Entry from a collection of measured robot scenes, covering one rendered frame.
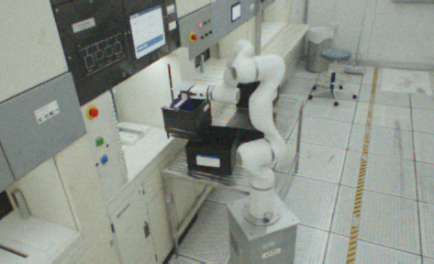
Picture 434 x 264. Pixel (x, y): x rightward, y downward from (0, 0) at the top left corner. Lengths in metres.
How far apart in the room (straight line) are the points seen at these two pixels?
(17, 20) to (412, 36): 5.40
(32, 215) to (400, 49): 5.35
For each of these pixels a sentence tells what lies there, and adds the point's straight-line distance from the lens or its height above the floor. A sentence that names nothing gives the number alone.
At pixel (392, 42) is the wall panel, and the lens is 6.07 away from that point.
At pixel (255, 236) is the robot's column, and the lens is 1.74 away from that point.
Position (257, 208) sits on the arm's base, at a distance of 1.77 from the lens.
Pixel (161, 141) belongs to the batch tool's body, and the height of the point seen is 0.87.
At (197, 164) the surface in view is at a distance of 2.11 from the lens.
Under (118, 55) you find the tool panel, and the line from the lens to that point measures 1.74.
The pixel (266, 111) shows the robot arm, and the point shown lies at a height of 1.34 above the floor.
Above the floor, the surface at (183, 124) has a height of 1.09.
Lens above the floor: 2.02
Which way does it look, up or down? 30 degrees down
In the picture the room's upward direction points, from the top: 3 degrees counter-clockwise
